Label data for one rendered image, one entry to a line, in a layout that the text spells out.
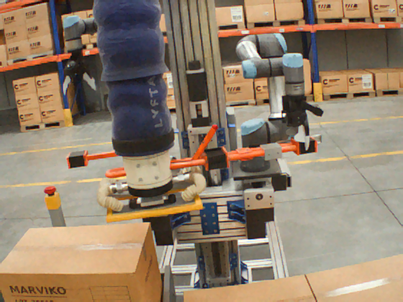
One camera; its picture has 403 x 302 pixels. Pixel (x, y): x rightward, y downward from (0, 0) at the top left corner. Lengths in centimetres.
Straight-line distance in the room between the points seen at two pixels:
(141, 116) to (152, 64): 17
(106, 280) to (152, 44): 84
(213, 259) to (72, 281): 104
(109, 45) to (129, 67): 10
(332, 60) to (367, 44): 100
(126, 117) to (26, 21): 823
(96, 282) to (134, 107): 65
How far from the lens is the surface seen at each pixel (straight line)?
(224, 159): 151
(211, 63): 208
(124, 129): 140
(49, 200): 221
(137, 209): 146
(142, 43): 134
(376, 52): 1052
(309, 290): 197
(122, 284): 153
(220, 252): 233
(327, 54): 1015
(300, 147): 159
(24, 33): 956
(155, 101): 139
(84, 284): 158
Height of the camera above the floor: 174
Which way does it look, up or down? 17 degrees down
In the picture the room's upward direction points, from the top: 7 degrees counter-clockwise
